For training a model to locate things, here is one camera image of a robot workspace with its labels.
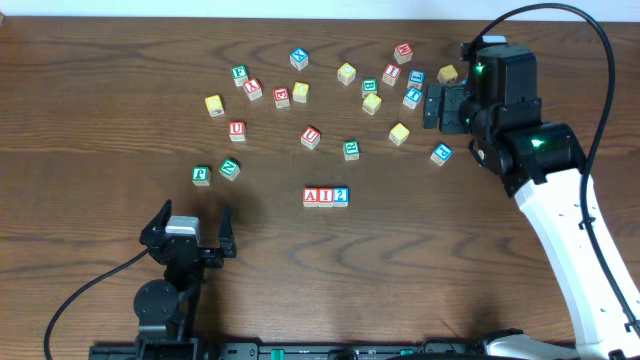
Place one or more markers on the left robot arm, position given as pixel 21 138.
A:
pixel 166 307

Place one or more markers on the blue X block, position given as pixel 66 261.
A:
pixel 299 58

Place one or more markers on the red M block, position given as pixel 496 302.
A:
pixel 403 53

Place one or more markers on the green B block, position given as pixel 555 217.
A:
pixel 369 86

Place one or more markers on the red U block centre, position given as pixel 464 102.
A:
pixel 310 137

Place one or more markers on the green R block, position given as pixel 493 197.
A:
pixel 351 150

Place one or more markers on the red U block left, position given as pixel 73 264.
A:
pixel 237 131

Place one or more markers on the green F block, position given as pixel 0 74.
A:
pixel 240 75

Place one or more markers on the red block beside yellow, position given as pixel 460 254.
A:
pixel 281 97

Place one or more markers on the green N block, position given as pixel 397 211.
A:
pixel 229 169

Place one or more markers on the blue T block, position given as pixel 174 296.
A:
pixel 412 98

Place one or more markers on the red A block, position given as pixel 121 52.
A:
pixel 310 197

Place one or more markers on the yellow S block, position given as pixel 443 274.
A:
pixel 399 134

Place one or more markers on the blue L block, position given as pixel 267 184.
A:
pixel 416 79

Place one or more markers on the yellow block upper centre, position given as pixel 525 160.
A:
pixel 346 74

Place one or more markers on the yellow block upper left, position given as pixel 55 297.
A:
pixel 301 92

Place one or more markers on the blue 2 block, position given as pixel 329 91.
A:
pixel 341 196

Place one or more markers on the green J block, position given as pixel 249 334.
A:
pixel 201 176

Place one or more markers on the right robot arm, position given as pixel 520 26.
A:
pixel 542 167

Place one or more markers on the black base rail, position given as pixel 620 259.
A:
pixel 252 351

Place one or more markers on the blue P block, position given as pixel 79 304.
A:
pixel 441 154

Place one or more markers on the yellow block upper right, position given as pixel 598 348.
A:
pixel 447 74

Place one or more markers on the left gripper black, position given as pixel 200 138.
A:
pixel 209 254

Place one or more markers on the red X block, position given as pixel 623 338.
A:
pixel 252 89

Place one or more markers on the red u block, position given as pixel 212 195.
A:
pixel 237 131
pixel 310 137

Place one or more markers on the red i block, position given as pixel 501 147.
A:
pixel 391 74
pixel 325 197

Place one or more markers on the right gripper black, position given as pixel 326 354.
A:
pixel 451 109

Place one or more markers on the yellow O block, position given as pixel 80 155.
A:
pixel 371 103

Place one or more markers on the yellow block far left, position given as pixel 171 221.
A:
pixel 214 105

